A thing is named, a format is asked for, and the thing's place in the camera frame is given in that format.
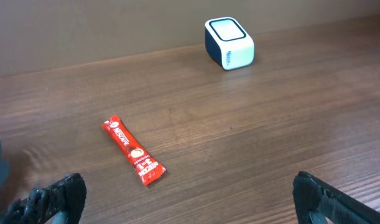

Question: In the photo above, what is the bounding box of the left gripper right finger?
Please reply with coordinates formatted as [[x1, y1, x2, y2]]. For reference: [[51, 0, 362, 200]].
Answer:
[[292, 171, 380, 224]]

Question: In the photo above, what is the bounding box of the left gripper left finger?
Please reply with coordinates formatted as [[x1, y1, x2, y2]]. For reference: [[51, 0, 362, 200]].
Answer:
[[0, 173, 86, 224]]

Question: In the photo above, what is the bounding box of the red coffee stick sachet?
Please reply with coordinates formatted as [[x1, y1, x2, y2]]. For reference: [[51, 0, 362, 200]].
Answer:
[[101, 115, 166, 186]]

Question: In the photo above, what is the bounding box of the white barcode scanner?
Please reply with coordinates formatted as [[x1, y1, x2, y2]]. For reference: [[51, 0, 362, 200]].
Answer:
[[205, 17, 255, 71]]

